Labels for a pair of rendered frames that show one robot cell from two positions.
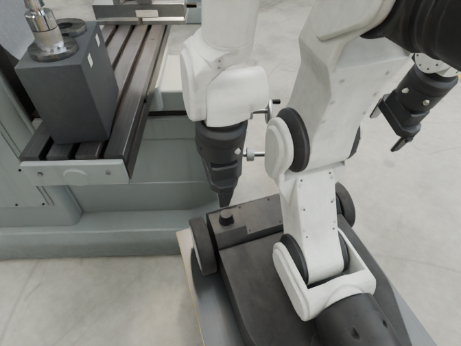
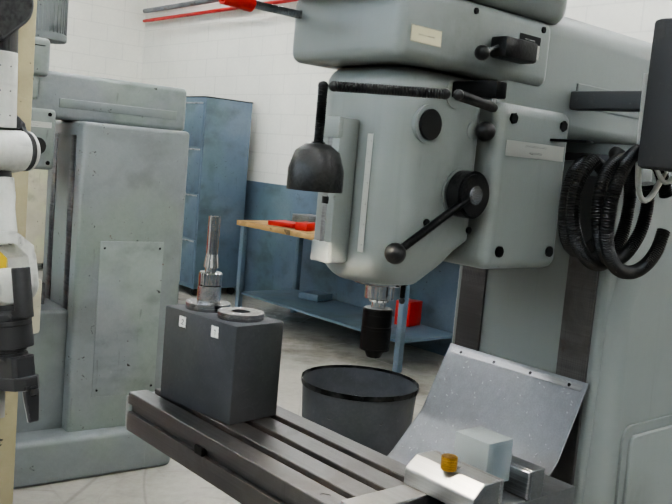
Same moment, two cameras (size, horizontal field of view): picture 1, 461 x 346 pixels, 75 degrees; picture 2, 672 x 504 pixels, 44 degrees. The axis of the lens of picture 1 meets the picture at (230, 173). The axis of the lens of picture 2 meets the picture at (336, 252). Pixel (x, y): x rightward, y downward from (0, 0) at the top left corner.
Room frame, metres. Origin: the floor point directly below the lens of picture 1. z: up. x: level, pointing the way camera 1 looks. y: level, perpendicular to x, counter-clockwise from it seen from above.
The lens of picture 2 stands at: (2.03, -0.51, 1.49)
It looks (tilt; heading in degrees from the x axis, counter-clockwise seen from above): 6 degrees down; 141
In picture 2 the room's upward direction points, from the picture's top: 5 degrees clockwise
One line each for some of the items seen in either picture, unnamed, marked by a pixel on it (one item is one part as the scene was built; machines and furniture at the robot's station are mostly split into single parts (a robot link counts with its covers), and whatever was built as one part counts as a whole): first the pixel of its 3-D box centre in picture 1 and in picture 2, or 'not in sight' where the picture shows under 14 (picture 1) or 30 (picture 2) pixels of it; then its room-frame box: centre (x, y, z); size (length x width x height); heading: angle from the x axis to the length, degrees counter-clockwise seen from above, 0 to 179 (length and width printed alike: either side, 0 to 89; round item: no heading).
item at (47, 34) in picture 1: (46, 31); (209, 289); (0.59, 0.35, 1.21); 0.05 x 0.05 x 0.05
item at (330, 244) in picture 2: not in sight; (334, 189); (1.07, 0.26, 1.45); 0.04 x 0.04 x 0.21; 2
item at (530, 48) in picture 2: not in sight; (500, 51); (1.20, 0.44, 1.66); 0.12 x 0.04 x 0.04; 92
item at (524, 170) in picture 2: not in sight; (473, 183); (1.06, 0.57, 1.47); 0.24 x 0.19 x 0.26; 2
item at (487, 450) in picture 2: not in sight; (482, 455); (1.30, 0.38, 1.10); 0.06 x 0.05 x 0.06; 1
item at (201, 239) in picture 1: (202, 245); not in sight; (0.55, 0.10, 0.50); 0.20 x 0.05 x 0.20; 19
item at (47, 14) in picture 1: (38, 14); (210, 274); (0.59, 0.35, 1.24); 0.05 x 0.05 x 0.01
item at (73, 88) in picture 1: (76, 79); (220, 356); (0.64, 0.36, 1.09); 0.22 x 0.12 x 0.20; 8
